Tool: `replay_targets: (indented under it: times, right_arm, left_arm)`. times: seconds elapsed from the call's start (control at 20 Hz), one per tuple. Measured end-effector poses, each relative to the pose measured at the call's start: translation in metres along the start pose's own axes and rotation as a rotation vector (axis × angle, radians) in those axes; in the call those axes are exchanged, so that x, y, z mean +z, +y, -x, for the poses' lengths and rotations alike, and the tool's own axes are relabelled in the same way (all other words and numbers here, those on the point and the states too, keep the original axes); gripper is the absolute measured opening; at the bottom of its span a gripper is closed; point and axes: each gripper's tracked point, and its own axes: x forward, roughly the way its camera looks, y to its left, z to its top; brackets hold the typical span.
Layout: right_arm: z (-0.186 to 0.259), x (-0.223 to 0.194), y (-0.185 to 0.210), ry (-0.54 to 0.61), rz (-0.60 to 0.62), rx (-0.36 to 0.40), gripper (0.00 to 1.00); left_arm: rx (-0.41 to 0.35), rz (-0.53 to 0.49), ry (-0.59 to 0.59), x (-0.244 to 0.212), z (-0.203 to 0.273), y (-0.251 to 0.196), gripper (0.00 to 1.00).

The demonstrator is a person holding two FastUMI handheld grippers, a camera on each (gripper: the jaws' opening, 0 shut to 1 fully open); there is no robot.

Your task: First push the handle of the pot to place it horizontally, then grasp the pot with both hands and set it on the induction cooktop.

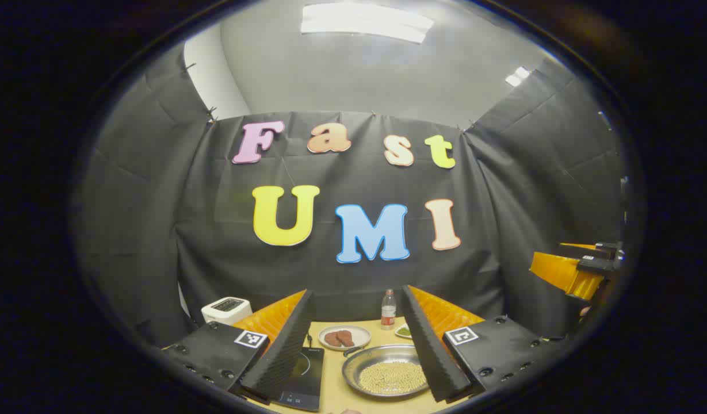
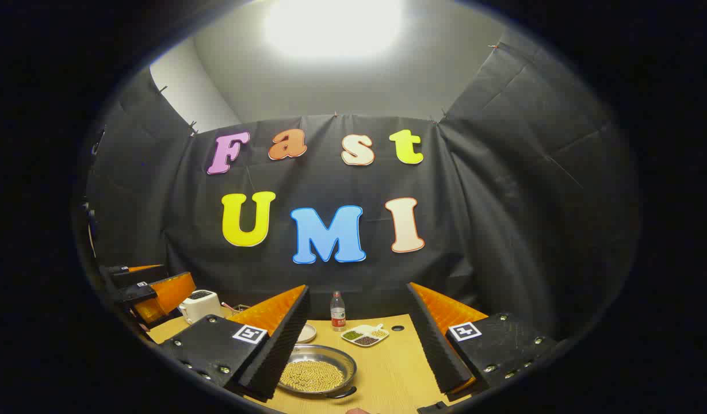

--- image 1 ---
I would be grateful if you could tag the long ceiling light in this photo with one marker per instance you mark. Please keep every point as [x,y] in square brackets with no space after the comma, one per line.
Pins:
[365,22]

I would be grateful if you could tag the clear plastic water bottle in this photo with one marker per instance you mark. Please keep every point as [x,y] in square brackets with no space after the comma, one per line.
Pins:
[388,313]

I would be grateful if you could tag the black induction cooktop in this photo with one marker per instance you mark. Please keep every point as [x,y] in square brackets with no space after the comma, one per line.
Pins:
[304,374]

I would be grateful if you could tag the pile of soybeans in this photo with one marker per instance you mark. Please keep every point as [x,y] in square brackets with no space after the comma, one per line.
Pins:
[392,378]

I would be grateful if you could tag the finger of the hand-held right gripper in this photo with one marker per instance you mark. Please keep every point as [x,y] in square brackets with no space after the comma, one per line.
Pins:
[563,273]
[577,246]

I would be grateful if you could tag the raw red meat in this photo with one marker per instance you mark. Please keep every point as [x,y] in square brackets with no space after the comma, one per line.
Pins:
[339,338]

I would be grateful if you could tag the stainless steel pot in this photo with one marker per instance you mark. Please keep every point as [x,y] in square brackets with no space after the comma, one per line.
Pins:
[365,359]

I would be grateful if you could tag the white toaster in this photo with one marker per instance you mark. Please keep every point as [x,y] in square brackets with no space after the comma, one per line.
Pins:
[224,310]

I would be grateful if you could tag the small ceiling light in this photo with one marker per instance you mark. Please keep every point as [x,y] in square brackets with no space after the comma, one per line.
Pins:
[518,76]

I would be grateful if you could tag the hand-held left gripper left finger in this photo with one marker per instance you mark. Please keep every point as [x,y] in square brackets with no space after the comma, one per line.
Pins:
[287,351]

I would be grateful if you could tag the white round plate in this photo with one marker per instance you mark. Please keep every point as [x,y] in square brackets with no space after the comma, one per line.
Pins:
[359,332]

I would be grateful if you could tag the white divided dish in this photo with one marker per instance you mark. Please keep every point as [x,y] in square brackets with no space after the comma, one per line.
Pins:
[403,331]

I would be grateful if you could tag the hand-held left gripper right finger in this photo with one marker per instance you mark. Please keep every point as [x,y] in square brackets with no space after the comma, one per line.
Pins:
[428,351]

